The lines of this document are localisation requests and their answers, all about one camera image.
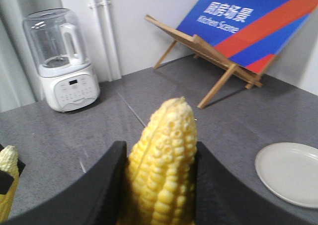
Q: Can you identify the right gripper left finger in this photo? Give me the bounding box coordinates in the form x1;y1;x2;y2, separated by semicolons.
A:
5;141;127;225

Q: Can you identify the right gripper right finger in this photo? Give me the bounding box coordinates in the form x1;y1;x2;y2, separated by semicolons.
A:
194;142;317;225

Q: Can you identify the wooden dish rack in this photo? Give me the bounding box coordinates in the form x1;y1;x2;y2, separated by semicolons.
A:
145;14;279;109

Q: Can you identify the corn cob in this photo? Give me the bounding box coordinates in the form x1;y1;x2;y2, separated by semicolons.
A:
117;97;197;225
0;145;19;223

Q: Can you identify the blue red kitchen sign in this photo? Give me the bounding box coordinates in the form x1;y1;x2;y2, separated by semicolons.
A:
177;0;318;74

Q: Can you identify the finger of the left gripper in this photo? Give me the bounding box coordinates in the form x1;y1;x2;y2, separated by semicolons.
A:
17;159;25;176
0;170;14;195

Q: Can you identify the white wall pipe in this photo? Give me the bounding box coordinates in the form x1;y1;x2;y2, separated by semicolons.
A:
88;0;122;81

